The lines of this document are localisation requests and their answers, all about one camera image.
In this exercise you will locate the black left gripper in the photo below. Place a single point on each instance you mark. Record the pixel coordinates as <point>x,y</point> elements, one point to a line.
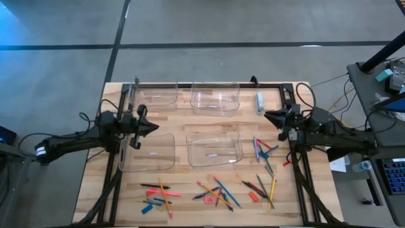
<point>129,125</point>

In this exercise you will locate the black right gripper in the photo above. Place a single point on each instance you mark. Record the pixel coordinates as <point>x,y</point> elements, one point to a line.
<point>292,118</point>

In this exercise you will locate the small blue eraser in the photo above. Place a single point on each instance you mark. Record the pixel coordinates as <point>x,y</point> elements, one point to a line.
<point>263,155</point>

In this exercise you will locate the green pencil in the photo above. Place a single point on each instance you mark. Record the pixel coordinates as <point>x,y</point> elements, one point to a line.
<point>264,190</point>
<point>266,163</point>

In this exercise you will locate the grey pen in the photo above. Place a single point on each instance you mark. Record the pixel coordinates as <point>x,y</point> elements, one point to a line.
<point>269,171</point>

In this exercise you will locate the yellow pencil pink eraser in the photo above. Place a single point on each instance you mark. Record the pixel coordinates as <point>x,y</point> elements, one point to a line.
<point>164,196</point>

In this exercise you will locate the blue pencil pink eraser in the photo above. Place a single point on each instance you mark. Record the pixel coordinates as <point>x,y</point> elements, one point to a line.
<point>228,191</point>

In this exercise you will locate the orange pencil pink eraser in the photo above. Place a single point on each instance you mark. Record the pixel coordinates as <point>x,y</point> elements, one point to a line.
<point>215,193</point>

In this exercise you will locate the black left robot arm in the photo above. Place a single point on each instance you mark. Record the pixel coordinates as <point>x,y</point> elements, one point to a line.
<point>69,141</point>

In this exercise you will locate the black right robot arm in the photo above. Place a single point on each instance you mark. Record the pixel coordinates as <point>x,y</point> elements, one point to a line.
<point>335,130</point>

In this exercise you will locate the clear plastic bin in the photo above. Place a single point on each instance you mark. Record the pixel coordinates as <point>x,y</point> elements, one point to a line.
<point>202,142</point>
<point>202,95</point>
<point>158,92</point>
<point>158,164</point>

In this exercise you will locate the white purple pen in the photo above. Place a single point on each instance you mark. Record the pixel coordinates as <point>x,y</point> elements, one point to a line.
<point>255,149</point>

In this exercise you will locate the black clamp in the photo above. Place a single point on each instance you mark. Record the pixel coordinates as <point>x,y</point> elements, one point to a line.
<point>254,80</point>

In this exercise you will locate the red clip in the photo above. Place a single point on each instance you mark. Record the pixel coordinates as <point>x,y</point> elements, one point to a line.
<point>286,163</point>

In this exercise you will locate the grey clamp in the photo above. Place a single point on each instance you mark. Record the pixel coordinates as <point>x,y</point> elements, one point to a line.
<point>136,80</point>

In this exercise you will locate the black metal bar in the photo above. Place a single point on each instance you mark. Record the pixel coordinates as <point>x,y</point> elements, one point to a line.
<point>335,155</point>

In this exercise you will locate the grey crayon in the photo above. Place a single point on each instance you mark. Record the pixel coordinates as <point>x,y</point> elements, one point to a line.
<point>156,201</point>

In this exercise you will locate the blue crayon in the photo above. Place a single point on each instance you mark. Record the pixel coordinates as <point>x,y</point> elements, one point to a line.
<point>164,200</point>

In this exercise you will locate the white paper sheet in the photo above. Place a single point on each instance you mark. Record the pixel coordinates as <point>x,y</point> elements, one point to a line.
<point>338,165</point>

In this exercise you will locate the grey side desk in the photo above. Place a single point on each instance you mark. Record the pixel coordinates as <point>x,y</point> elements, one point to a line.
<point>360,82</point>

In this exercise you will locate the clear water bottle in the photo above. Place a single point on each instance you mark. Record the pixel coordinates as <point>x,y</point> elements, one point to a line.
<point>362,166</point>

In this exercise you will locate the dark blue marker pen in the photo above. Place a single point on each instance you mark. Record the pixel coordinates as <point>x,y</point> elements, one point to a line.
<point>226,199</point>

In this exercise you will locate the dark green crayon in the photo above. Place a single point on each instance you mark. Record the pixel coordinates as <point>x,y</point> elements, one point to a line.
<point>230,207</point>

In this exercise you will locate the red marker pen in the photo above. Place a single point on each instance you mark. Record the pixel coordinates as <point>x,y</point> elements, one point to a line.
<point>218,201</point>

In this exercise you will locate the teal box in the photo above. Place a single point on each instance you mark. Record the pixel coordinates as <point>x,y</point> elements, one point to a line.
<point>384,75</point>

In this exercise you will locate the black laptop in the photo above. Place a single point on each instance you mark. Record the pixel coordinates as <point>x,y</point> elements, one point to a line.
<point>395,106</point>

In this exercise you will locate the small black floor object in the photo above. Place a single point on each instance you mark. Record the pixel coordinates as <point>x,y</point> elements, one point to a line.
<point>367,201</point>

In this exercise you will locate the black pole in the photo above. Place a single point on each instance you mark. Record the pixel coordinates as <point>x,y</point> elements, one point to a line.
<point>383,52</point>

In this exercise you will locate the black electronics box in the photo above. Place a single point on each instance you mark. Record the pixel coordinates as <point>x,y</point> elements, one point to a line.
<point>398,77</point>

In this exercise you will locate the backlit black keyboard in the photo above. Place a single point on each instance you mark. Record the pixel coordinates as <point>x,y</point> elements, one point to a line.
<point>395,177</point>

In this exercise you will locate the grey metal table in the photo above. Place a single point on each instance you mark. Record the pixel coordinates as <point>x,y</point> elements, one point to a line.
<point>12,150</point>

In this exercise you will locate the black box with blue light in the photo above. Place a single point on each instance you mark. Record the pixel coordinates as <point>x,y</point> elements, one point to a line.
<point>7,136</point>

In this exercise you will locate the black aluminium frame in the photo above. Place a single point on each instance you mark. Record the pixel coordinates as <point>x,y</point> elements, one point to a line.
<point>183,85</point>

